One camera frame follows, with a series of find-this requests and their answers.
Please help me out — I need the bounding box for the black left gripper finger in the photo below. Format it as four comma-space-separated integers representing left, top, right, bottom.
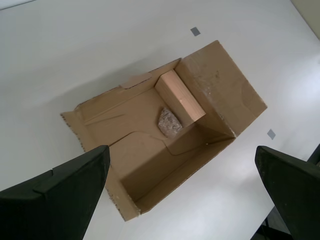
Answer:
0, 145, 111, 240
254, 145, 320, 240

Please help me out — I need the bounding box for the cardboard box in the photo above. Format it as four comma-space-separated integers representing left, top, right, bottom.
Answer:
59, 39, 268, 222

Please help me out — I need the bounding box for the pinkish granite rock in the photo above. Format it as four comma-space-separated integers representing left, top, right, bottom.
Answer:
156, 106, 183, 138

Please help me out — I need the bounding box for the light wooden block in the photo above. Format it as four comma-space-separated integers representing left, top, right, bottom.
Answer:
154, 70, 207, 128

